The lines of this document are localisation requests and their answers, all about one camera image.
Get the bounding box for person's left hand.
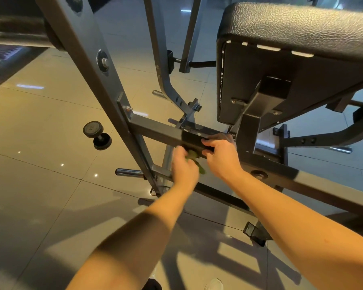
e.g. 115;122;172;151
171;145;201;196

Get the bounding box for person's right hand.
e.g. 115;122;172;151
201;133;244;185

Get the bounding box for green cleaning cloth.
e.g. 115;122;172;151
186;148;207;176

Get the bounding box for grey steel gym machine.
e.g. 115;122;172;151
0;0;363;247

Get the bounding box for person's right forearm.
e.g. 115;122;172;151
227;171;363;290

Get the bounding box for person's left forearm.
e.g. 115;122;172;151
65;187;197;290

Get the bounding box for person's white right shoe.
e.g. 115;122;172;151
204;277;225;290

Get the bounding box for black dumbbell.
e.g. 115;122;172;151
82;120;113;151

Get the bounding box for black padded bench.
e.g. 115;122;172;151
217;2;363;133

